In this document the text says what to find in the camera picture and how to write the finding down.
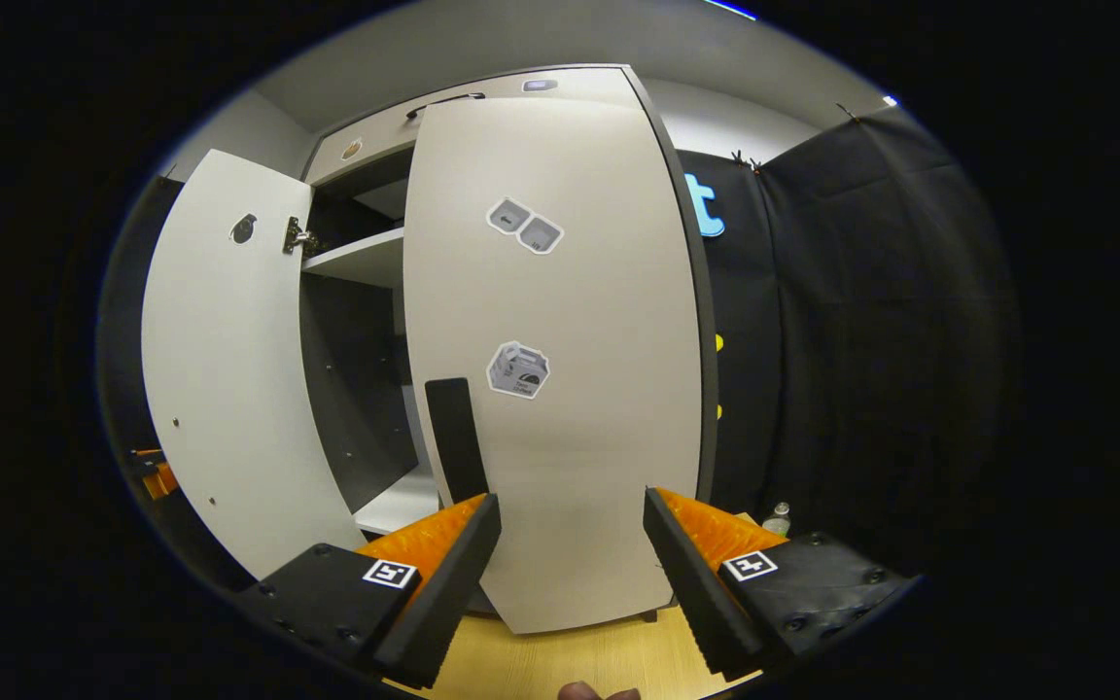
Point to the white shoe cabinet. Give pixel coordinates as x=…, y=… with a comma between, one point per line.
x=356, y=389

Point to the small clear bottle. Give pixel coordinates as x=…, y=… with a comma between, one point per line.
x=779, y=520

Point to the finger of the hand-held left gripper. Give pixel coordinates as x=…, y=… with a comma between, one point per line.
x=163, y=481

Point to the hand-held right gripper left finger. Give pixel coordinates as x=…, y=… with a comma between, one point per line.
x=448, y=593

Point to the white cabinet door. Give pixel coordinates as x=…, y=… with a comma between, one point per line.
x=229, y=389
x=579, y=457

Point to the metal door hinge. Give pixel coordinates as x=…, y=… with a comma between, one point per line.
x=296, y=235

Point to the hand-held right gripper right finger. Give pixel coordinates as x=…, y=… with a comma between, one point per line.
x=691, y=583

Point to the long ceiling light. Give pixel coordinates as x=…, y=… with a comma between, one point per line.
x=730, y=9

